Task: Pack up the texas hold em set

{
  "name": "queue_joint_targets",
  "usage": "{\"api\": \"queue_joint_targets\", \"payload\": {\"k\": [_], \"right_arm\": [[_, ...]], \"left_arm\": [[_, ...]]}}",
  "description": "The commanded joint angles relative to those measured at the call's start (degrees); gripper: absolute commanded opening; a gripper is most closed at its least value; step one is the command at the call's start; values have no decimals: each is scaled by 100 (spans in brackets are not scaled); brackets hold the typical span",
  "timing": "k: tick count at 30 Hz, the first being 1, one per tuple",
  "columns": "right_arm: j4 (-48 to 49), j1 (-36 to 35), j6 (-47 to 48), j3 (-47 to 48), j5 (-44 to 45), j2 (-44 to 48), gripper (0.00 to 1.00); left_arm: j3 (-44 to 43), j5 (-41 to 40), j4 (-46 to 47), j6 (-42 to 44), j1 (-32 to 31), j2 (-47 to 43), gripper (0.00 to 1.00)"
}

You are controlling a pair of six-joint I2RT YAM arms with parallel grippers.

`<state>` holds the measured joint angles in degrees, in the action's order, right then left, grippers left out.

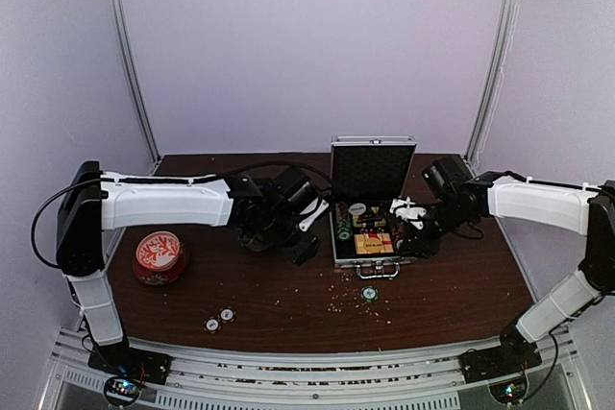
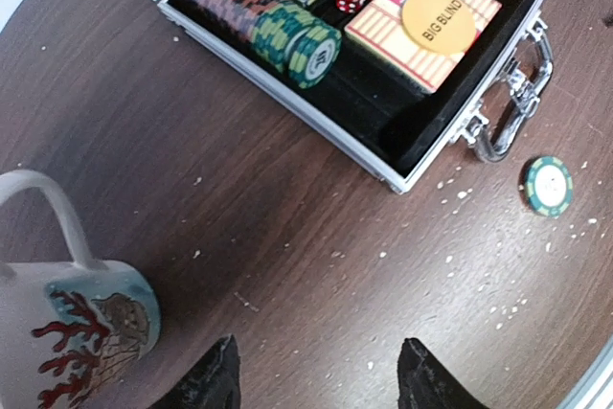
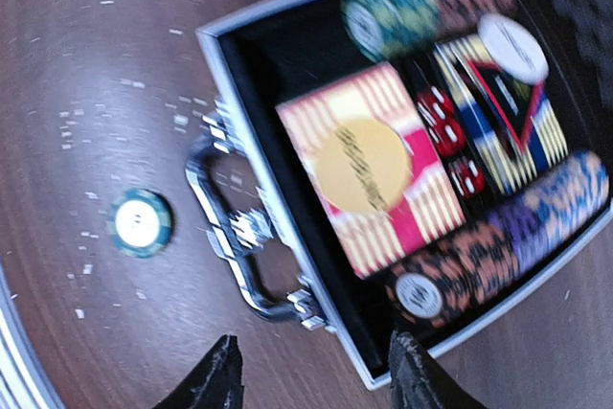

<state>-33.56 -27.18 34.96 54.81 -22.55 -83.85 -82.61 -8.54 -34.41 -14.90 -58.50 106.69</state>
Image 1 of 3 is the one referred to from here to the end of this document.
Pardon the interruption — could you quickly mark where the right aluminium frame post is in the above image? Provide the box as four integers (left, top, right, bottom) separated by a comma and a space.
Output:
465, 0, 520, 169

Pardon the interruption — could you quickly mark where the green poker chip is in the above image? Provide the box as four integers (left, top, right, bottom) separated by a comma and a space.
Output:
360, 286, 380, 302

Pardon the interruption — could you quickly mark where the poker chip white centre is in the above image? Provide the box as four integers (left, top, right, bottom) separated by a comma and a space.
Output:
219, 307, 236, 324

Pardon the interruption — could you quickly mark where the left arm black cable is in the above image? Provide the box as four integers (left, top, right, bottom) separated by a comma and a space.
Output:
31, 162, 337, 270

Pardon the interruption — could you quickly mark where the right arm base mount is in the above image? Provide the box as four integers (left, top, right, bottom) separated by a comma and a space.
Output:
458, 347, 542, 406

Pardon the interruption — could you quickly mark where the aluminium poker case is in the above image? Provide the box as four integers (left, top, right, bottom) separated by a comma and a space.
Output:
330, 135, 416, 280

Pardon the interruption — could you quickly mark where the red patterned bowl with lid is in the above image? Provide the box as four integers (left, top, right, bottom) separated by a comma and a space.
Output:
133, 230, 189, 286

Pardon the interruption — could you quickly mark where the yellow big blind button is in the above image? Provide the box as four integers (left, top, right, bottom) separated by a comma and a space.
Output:
362, 237, 384, 253

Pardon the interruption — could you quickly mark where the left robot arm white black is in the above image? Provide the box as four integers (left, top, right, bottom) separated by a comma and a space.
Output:
30, 161, 329, 375

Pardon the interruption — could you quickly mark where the white decorated mug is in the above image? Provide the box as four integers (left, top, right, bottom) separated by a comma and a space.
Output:
238, 233, 273, 253

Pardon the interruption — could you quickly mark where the black red triangle all-in marker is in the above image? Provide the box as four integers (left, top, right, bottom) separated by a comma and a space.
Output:
356, 215, 386, 229

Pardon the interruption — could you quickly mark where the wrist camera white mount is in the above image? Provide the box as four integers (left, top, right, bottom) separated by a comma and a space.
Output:
297, 197, 329, 232
389, 197, 428, 230

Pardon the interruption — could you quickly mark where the green red chip stack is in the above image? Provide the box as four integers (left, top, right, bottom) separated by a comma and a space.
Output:
334, 203, 353, 241

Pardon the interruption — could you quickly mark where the blue yellow card deck box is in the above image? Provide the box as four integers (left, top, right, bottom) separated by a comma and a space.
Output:
353, 208, 387, 229

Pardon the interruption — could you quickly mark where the white dealer button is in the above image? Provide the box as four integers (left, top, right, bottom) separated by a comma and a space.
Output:
348, 203, 367, 216

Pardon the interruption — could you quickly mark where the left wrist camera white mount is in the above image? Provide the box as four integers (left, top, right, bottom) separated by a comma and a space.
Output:
297, 197, 329, 232

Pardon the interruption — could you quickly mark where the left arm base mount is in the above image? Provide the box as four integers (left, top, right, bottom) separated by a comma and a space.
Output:
87, 349, 172, 407

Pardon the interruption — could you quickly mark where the aluminium frame post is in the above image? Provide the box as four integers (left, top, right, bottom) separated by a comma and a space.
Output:
465, 0, 520, 169
110, 0, 162, 164

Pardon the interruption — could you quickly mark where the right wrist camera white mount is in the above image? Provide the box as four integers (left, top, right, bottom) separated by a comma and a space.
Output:
389, 197, 428, 230

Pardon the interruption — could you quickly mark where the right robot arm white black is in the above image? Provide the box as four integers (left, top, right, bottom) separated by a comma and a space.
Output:
388, 157, 614, 374

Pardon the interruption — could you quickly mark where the front aluminium rail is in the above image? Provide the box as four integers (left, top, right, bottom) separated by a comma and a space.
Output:
40, 327, 592, 410

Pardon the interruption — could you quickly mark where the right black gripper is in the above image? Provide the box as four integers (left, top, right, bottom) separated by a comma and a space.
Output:
396, 198, 473, 259

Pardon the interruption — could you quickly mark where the left aluminium frame post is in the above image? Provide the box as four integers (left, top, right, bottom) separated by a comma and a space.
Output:
110, 0, 162, 164

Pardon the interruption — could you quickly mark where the red yellow card deck box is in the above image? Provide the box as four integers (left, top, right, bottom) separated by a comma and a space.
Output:
354, 232, 394, 254

